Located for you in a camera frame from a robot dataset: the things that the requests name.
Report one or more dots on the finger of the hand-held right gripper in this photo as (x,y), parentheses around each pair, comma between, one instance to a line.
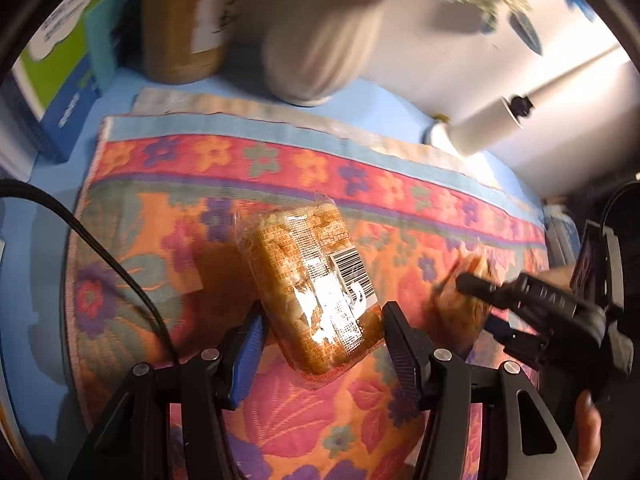
(540,300)
(497,328)

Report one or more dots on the orange snack pack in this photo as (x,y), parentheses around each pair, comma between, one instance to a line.
(460,310)

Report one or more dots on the light blue card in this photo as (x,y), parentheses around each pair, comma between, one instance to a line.
(107,45)

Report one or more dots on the white ribbed vase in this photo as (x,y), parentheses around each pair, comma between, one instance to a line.
(315,55)

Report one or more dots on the wooden pen holder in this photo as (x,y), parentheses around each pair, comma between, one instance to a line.
(170,25)

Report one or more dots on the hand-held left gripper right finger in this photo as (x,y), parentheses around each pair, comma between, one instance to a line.
(400,345)

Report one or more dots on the person's right hand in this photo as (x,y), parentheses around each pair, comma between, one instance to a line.
(587,430)

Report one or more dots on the floral woven cloth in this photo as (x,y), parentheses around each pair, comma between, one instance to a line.
(200,170)

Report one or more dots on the brown cracker pack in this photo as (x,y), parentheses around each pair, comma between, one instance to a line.
(300,280)

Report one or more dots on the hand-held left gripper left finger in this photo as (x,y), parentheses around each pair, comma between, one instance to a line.
(247,355)

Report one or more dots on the green cover book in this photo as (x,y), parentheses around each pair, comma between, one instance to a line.
(55,60)

